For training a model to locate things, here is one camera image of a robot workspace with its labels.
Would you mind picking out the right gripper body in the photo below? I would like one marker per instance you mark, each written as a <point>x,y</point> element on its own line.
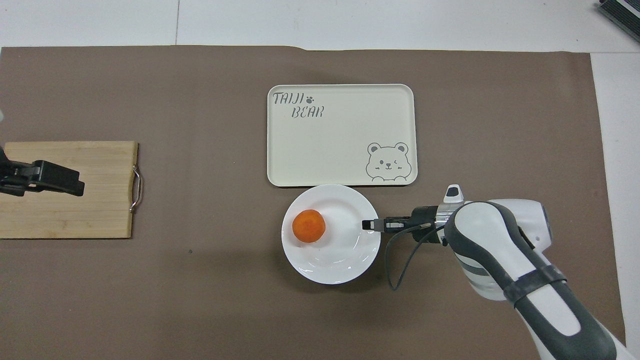
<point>424,217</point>

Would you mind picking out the white round plate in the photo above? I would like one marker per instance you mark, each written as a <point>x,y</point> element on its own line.
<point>345,260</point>

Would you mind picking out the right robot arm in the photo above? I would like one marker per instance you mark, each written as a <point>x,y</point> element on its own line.
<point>505,250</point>

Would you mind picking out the orange fruit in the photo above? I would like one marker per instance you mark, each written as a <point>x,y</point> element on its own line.
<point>308,226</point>

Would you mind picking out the cream tray with bear print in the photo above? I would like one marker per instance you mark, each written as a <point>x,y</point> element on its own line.
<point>340,135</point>

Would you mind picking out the black stand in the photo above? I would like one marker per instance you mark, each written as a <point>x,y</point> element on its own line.
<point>622,11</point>

